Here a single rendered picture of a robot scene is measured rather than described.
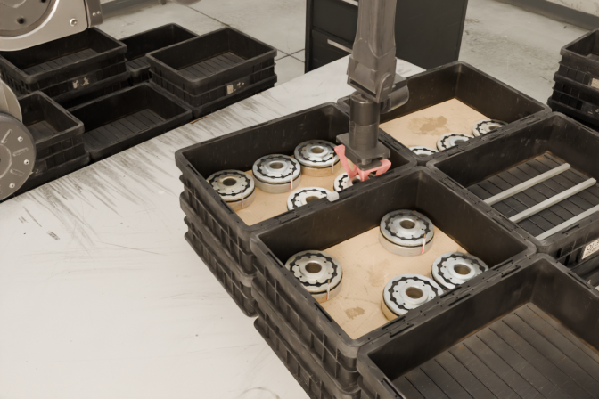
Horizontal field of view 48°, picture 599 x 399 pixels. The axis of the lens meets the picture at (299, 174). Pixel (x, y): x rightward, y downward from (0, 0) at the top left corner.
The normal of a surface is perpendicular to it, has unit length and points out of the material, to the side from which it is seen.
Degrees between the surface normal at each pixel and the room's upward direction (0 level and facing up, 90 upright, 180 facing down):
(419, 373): 0
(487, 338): 0
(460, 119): 0
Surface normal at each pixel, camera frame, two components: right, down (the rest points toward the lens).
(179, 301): 0.02, -0.81
